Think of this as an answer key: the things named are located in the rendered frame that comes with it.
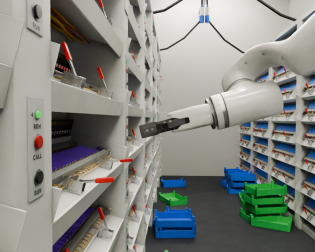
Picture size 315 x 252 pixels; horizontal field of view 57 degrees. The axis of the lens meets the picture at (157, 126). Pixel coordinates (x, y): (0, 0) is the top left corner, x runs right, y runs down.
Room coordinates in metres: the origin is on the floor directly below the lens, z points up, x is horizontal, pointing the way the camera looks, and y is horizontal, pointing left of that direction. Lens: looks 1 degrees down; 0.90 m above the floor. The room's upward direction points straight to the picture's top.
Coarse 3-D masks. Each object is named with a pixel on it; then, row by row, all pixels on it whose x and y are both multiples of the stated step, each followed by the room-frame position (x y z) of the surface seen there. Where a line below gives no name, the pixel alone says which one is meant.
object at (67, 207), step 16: (80, 144) 1.01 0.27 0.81; (96, 144) 1.01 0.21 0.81; (112, 144) 1.01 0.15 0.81; (96, 176) 0.71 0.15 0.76; (112, 176) 0.84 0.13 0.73; (64, 192) 0.54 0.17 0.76; (96, 192) 0.66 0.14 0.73; (64, 208) 0.47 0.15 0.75; (80, 208) 0.55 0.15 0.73; (64, 224) 0.47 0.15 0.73
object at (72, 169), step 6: (102, 150) 0.95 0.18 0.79; (90, 156) 0.81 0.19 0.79; (96, 156) 0.83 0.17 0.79; (102, 156) 0.91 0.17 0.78; (78, 162) 0.70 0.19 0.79; (84, 162) 0.71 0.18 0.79; (90, 162) 0.77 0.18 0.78; (66, 168) 0.62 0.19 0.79; (72, 168) 0.63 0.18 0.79; (78, 168) 0.67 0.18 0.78; (84, 168) 0.73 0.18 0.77; (54, 174) 0.55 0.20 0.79; (60, 174) 0.56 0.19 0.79; (72, 174) 0.64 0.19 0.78; (54, 180) 0.53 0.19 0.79; (60, 180) 0.57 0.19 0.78
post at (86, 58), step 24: (96, 0) 1.01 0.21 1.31; (120, 0) 1.01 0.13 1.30; (120, 24) 1.01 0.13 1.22; (72, 48) 1.02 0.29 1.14; (96, 48) 1.01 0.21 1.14; (96, 72) 1.01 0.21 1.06; (120, 72) 1.01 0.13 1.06; (96, 120) 1.01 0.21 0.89; (120, 120) 1.01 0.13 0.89; (120, 144) 1.01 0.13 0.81; (120, 192) 1.01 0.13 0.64; (120, 240) 1.01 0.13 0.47
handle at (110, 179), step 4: (80, 176) 0.56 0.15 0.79; (76, 180) 0.56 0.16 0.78; (80, 180) 0.56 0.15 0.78; (84, 180) 0.56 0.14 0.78; (88, 180) 0.56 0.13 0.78; (92, 180) 0.55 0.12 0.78; (96, 180) 0.55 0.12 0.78; (100, 180) 0.55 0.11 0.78; (104, 180) 0.55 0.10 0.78; (108, 180) 0.55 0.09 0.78; (112, 180) 0.55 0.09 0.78
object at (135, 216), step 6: (138, 204) 1.70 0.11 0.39; (144, 204) 1.70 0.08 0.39; (132, 210) 1.64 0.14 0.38; (138, 210) 1.70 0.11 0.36; (132, 216) 1.52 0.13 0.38; (138, 216) 1.54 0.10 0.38; (132, 222) 1.49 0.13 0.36; (138, 222) 1.51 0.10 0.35; (132, 228) 1.42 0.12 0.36; (138, 228) 1.52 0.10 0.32; (132, 234) 1.35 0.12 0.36; (132, 240) 1.25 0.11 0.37; (132, 246) 1.23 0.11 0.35
